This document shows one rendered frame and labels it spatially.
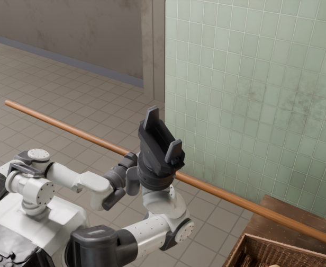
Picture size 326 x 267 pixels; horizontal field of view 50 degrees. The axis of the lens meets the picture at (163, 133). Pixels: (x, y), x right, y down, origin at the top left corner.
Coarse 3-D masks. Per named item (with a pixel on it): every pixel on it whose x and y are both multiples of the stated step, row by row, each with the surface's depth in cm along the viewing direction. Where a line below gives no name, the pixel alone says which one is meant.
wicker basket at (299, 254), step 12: (252, 240) 168; (264, 240) 163; (240, 252) 172; (252, 252) 172; (264, 252) 167; (276, 252) 163; (288, 252) 159; (300, 252) 154; (312, 252) 151; (228, 264) 155; (240, 264) 171; (264, 264) 171; (276, 264) 168; (288, 264) 162; (300, 264) 159; (312, 264) 154; (324, 264) 150
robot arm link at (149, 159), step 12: (144, 132) 69; (156, 132) 70; (168, 132) 70; (144, 144) 69; (156, 144) 68; (168, 144) 68; (144, 156) 73; (156, 156) 67; (180, 156) 67; (144, 168) 74; (156, 168) 70; (168, 168) 66; (180, 168) 68; (144, 180) 76; (156, 180) 73; (168, 180) 75
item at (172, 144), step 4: (176, 140) 62; (180, 140) 62; (172, 144) 61; (176, 144) 61; (180, 144) 62; (168, 148) 63; (172, 148) 62; (176, 148) 62; (180, 148) 64; (168, 152) 63; (172, 152) 63; (176, 152) 64; (180, 152) 65; (168, 156) 64; (172, 156) 64; (176, 156) 66; (168, 160) 65; (172, 160) 65; (176, 160) 66; (172, 164) 66
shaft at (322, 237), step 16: (32, 112) 171; (64, 128) 161; (96, 144) 153; (112, 144) 149; (176, 176) 133; (208, 192) 128; (224, 192) 125; (256, 208) 119; (288, 224) 114; (320, 240) 110
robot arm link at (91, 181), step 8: (80, 176) 125; (88, 176) 124; (96, 176) 125; (72, 184) 125; (80, 184) 122; (88, 184) 122; (96, 184) 122; (104, 184) 123; (96, 192) 121; (104, 192) 122
